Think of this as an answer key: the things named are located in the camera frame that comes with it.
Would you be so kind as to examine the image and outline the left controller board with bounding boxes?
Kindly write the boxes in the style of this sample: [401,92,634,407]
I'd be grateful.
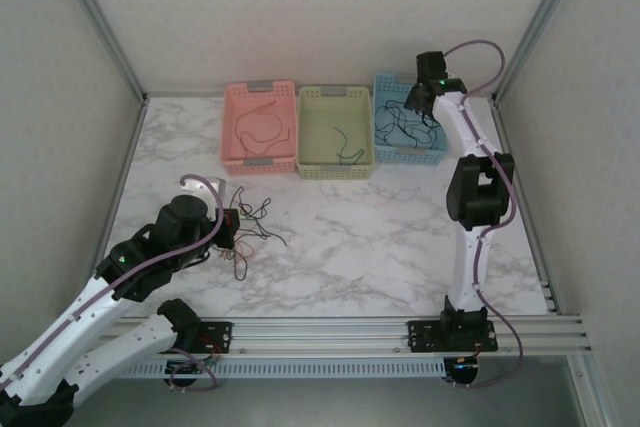
[166,358,215,376]

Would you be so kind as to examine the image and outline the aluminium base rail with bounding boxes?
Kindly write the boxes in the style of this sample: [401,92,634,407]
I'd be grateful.
[57,314,596,363]

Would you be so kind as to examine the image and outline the right controller board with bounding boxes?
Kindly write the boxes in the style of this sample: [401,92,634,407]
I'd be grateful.
[446,355,482,384]

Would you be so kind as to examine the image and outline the black left mount plate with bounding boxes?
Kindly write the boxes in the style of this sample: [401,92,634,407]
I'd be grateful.
[196,319,235,355]

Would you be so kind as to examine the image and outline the aluminium side rail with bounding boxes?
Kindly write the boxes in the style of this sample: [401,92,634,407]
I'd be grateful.
[92,96,150,278]
[489,96,559,317]

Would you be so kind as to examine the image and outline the black right mount plate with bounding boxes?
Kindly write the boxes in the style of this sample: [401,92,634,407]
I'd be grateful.
[406,318,501,354]

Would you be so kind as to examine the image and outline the blue plastic basket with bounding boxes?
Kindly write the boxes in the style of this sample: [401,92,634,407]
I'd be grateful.
[372,70,449,167]

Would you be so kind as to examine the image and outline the short red cable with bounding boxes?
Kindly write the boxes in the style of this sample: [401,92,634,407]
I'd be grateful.
[227,240,259,268]

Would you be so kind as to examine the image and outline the controller board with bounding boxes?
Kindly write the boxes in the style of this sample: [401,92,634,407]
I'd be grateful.
[446,355,482,384]
[166,358,215,376]

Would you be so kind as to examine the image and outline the pink plastic basket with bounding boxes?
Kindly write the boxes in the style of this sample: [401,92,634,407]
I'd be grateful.
[219,79,300,177]

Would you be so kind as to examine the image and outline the black mount plate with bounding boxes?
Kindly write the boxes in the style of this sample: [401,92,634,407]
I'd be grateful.
[196,319,235,355]
[406,318,501,354]

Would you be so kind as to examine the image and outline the aluminium frame post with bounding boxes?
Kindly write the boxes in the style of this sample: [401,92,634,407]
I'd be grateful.
[52,0,150,104]
[491,0,594,104]

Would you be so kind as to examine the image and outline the slotted grey cable duct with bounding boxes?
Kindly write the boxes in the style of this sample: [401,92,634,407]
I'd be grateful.
[122,357,448,379]

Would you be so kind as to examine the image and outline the green plastic basket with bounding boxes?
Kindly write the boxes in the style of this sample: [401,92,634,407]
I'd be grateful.
[295,85,376,182]

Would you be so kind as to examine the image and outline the long red cable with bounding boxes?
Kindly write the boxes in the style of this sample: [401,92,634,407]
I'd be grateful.
[235,100,294,159]

